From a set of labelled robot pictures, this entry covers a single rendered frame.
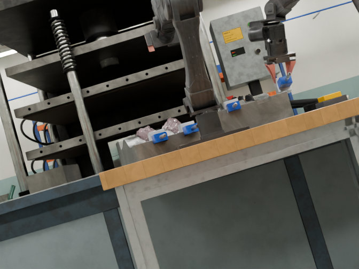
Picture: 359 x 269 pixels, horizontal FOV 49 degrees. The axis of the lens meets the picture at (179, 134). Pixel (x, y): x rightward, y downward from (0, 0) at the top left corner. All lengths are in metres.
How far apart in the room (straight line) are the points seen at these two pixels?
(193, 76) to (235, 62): 1.25
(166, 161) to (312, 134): 0.35
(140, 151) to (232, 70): 1.15
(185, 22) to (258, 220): 0.71
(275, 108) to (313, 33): 7.58
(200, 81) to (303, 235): 0.65
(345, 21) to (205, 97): 8.26
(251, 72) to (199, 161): 1.47
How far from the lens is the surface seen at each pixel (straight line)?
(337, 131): 1.00
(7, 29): 2.67
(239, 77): 2.27
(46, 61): 2.39
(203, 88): 1.06
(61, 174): 1.56
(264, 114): 1.37
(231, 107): 1.33
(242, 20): 2.35
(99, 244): 1.40
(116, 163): 2.19
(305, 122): 0.93
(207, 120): 1.04
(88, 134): 2.19
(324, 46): 8.92
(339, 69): 8.93
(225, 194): 1.34
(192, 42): 1.02
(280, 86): 1.44
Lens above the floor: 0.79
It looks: 3 degrees up
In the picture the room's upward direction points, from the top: 16 degrees counter-clockwise
